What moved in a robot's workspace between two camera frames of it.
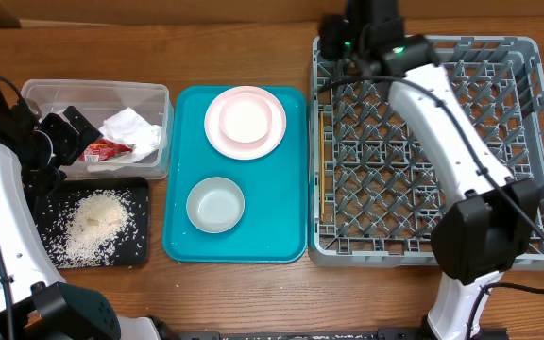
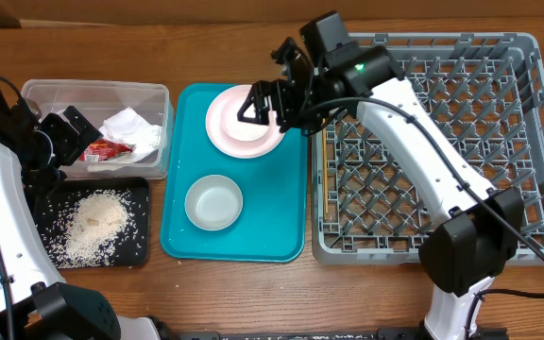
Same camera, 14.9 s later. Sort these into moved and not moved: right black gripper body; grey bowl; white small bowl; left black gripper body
Moved: right black gripper body
Not moved: grey bowl; white small bowl; left black gripper body
